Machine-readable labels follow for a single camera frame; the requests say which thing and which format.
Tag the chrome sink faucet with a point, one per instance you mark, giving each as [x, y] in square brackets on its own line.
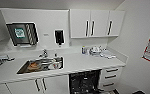
[44, 53]

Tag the white wall outlet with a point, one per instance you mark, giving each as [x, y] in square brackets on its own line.
[70, 42]

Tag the stainless steel sink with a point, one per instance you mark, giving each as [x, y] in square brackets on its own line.
[22, 69]

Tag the orange bowl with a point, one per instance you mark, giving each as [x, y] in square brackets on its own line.
[33, 65]

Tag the white under-sink cabinet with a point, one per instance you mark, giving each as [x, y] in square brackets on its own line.
[39, 86]

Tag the stack of white dishes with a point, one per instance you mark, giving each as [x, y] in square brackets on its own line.
[96, 51]

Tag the blue dish soap bottle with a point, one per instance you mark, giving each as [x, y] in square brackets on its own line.
[83, 50]

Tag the steel paper towel dispenser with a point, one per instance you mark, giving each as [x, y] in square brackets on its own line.
[21, 33]

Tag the black wall soap dispenser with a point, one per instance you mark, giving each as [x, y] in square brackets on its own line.
[59, 37]

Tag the stainless steel dishwasher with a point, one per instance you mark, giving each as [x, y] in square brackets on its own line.
[86, 82]

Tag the small white bottle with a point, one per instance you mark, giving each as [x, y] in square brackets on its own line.
[87, 51]

